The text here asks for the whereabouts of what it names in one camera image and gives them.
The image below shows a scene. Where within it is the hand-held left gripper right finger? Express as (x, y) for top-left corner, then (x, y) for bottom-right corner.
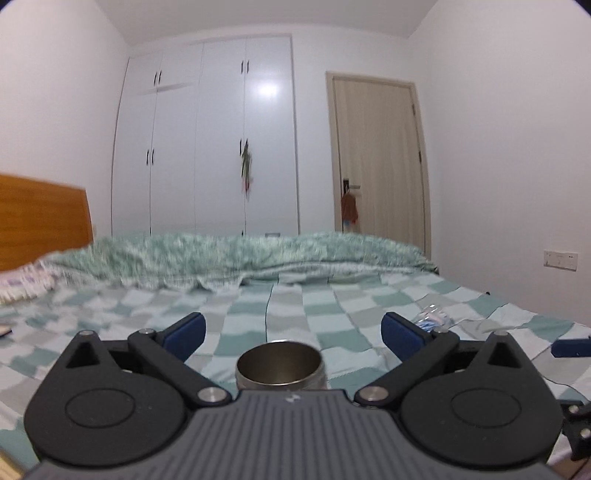
(353, 311), (539, 409)

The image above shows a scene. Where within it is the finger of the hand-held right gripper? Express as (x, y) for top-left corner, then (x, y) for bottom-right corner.
(551, 338), (591, 359)

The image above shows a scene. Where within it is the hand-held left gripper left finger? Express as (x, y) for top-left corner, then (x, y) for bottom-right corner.
(60, 312), (233, 409)

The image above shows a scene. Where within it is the stainless steel cup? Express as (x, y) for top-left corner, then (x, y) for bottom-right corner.
(235, 340), (326, 392)

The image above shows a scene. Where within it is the clear plastic packet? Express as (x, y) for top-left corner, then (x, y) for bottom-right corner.
(411, 304), (455, 334)

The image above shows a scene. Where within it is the green patterned duvet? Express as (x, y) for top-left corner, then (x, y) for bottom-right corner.
(39, 232), (437, 291)

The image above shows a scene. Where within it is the green checked bed sheet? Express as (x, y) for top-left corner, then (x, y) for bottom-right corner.
(0, 271), (591, 472)

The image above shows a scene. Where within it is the beige wooden door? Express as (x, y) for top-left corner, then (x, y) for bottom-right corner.
(325, 71), (432, 259)

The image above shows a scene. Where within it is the patterned pillow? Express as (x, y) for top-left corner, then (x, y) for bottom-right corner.
(0, 262), (63, 305)

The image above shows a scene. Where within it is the wooden headboard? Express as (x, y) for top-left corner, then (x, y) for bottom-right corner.
(0, 174), (94, 272)

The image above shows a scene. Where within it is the white wardrobe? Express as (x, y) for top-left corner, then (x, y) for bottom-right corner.
(111, 33), (301, 238)

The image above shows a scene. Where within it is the white wall socket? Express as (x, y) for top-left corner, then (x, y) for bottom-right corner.
(543, 249), (580, 271)

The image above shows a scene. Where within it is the brown cloth on door handle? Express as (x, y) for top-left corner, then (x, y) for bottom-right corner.
(341, 192), (360, 226)

